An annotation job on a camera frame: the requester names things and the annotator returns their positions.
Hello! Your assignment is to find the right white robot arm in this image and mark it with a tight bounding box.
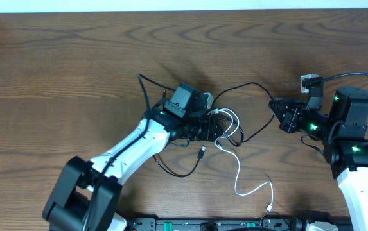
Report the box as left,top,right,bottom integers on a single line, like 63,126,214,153
268,87,368,230

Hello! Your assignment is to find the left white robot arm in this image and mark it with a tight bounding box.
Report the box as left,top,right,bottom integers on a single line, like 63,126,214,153
42,83,223,230

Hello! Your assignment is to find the black USB cable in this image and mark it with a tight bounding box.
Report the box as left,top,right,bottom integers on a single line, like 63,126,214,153
209,81,276,148
153,145,207,178

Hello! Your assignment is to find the white USB cable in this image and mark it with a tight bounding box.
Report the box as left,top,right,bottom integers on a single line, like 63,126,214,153
207,108,274,213

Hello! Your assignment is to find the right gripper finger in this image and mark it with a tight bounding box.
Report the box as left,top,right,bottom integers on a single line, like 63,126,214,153
269,104,296,124
268,98,305,108

